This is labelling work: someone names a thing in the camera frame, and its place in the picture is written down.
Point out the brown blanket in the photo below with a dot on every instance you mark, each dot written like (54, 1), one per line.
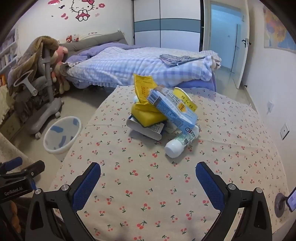
(34, 53)

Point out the small red white plush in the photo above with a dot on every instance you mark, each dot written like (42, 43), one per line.
(72, 38)

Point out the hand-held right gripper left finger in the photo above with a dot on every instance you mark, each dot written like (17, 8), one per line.
(89, 183)

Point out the large plush toy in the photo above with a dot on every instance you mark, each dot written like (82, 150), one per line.
(60, 55)

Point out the small white bottle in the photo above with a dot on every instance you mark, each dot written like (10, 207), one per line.
(136, 99)

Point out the white plastic waste bin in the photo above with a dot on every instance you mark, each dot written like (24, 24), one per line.
(57, 150)

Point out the yellow sponge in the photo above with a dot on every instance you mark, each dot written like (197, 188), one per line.
(145, 117)

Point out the white bottle green label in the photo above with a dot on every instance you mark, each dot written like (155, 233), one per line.
(175, 147)

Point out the folded striped cloth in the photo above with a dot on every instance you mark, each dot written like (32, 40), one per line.
(178, 59)

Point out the light blue white carton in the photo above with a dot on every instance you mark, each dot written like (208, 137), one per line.
(171, 112)

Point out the wall map poster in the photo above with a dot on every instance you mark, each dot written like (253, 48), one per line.
(277, 30)

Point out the white blue wardrobe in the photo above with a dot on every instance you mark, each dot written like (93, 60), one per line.
(166, 25)

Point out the white wall switch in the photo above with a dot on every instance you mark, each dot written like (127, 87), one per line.
(285, 131)

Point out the yellow white packet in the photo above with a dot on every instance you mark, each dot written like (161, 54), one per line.
(185, 98)

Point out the grey headboard cushion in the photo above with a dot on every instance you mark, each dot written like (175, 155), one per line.
(97, 40)

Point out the cherry print tablecloth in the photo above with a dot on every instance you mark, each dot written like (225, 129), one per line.
(138, 166)

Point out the yellow snack packet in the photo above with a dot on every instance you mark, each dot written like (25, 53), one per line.
(143, 89)

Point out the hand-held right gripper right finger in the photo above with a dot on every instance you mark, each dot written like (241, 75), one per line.
(208, 185)

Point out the grey chair base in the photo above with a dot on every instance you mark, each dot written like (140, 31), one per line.
(46, 109)

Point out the white room door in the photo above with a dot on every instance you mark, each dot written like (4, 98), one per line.
(242, 60)

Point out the purple bed sheet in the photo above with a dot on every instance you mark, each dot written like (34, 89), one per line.
(203, 84)

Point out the blue plaid duvet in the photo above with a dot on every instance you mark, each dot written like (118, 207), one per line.
(120, 67)

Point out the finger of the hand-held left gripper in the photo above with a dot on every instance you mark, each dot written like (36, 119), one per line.
(11, 163)
(34, 168)

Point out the white box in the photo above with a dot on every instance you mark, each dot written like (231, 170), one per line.
(145, 132)

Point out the bookshelf with books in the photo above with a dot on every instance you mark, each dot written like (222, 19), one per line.
(7, 53)

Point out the smartphone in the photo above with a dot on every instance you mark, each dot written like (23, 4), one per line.
(292, 199)

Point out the white wall socket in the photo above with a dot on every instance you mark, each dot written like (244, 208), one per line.
(270, 106)

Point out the person's left hand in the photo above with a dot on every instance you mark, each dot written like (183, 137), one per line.
(15, 215)

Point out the cartoon cat wall sticker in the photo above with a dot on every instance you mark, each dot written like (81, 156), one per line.
(83, 10)

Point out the round phone stand base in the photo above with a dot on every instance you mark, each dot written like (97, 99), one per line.
(280, 205)

